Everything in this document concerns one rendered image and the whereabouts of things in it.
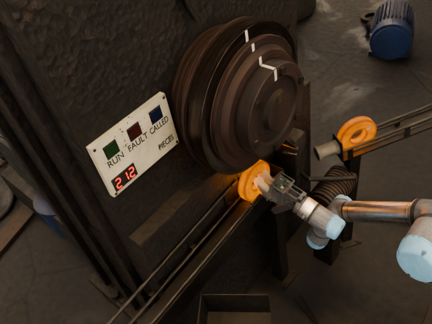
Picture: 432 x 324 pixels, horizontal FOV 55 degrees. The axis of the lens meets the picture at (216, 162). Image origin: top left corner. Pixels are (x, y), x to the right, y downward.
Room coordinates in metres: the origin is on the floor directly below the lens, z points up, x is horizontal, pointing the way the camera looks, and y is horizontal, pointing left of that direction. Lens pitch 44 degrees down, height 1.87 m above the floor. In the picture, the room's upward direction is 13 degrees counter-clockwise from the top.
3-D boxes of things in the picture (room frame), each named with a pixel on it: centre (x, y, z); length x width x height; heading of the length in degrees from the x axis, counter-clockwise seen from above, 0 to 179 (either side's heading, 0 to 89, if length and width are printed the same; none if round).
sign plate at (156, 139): (0.89, 0.20, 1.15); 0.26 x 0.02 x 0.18; 131
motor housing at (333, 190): (1.14, -0.47, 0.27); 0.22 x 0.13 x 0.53; 131
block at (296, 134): (1.19, -0.30, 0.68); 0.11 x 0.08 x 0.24; 41
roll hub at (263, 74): (0.95, -0.19, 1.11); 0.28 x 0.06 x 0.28; 131
